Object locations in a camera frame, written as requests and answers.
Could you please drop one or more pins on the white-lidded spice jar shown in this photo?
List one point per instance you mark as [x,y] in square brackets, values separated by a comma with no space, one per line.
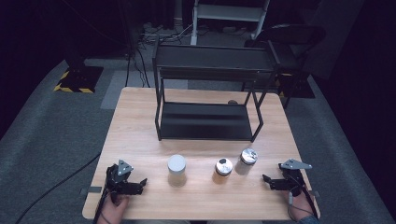
[176,169]

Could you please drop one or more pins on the clear jar with silver lid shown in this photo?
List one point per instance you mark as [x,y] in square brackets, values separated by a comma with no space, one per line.
[246,160]

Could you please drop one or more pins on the white step stool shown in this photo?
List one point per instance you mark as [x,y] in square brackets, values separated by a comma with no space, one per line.
[229,14]

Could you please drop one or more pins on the black stand base, hazard stripes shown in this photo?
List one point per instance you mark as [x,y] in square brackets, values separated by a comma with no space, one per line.
[79,79]

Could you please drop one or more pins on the small dark round object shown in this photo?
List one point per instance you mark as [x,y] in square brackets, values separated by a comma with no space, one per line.
[232,101]

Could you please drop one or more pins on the person's left hand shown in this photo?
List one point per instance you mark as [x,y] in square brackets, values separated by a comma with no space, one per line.
[113,208]

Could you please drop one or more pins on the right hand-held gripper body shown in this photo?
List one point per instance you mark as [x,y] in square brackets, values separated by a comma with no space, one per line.
[294,174]

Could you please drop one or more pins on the grey tape strip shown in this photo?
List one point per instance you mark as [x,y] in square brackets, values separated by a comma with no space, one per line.
[92,189]
[315,193]

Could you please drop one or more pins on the person's right hand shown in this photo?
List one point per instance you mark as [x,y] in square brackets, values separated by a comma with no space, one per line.
[299,205]

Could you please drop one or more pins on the orange spice jar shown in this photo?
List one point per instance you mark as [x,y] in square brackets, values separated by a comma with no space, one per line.
[222,169]

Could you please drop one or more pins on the black chair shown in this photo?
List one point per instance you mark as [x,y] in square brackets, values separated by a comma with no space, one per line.
[289,40]

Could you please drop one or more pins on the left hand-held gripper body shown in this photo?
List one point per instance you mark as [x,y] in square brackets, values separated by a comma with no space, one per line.
[118,174]

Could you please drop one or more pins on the black two-tier metal rack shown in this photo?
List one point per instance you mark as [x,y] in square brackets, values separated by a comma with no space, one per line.
[205,93]

